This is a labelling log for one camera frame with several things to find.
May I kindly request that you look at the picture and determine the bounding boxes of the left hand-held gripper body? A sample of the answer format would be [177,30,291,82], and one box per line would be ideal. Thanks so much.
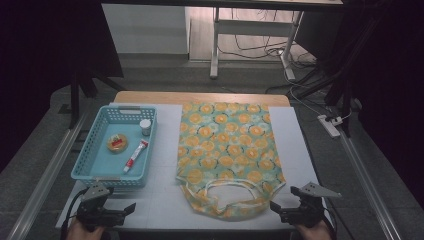
[76,181,128,232]

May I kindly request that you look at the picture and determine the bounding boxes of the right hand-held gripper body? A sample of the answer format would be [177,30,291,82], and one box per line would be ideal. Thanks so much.
[280,181,343,229]

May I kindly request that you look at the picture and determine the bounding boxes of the light blue plastic basket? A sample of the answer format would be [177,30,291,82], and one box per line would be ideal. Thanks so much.
[70,105,158,188]

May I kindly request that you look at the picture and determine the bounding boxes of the white and red tube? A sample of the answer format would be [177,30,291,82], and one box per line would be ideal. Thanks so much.
[122,138,150,174]

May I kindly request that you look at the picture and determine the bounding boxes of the round snack with red label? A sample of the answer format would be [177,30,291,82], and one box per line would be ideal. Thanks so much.
[106,133,129,154]

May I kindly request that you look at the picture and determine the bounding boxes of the yellow floral cloth bag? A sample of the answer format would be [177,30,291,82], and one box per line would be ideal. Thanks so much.
[175,101,288,222]

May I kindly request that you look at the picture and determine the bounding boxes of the small white-capped jar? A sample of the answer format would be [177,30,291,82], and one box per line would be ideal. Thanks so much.
[139,118,153,137]

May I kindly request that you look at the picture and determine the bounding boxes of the person's right hand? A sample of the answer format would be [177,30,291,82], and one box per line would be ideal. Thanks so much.
[294,219,333,240]

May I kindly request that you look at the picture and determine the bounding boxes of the person's left hand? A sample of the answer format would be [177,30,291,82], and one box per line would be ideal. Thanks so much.
[66,218,106,240]

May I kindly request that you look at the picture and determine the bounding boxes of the white table mat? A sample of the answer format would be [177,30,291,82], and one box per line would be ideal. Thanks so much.
[55,102,334,232]

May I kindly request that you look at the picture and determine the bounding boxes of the white power strip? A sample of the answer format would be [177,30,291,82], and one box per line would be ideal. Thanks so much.
[316,114,344,139]

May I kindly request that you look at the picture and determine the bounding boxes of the black tripod stand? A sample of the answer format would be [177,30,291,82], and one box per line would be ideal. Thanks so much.
[67,64,127,130]

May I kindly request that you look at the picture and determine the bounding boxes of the black metal stand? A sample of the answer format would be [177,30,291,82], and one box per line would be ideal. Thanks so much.
[293,0,379,138]

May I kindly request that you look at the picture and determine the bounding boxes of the white-legged desk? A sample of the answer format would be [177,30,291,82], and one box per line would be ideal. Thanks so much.
[101,0,344,81]

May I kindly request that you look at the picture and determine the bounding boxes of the white panel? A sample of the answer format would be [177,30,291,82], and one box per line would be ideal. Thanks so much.
[101,3,192,55]

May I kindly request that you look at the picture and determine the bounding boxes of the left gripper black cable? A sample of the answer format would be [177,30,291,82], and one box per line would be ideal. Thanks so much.
[59,188,88,240]

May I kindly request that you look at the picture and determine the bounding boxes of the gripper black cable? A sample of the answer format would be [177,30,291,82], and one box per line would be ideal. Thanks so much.
[321,199,348,240]
[59,188,88,240]

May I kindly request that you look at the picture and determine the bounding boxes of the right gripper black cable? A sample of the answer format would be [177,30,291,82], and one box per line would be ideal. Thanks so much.
[321,199,348,240]

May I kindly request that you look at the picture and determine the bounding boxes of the aluminium floor rail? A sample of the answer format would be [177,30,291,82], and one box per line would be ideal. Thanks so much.
[5,112,90,240]
[337,130,404,240]

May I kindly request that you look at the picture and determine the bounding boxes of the white floor cable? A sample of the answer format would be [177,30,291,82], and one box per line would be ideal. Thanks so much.
[283,64,334,118]

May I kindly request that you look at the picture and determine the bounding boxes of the black floor cables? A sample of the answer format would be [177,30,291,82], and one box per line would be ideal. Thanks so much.
[218,8,318,69]

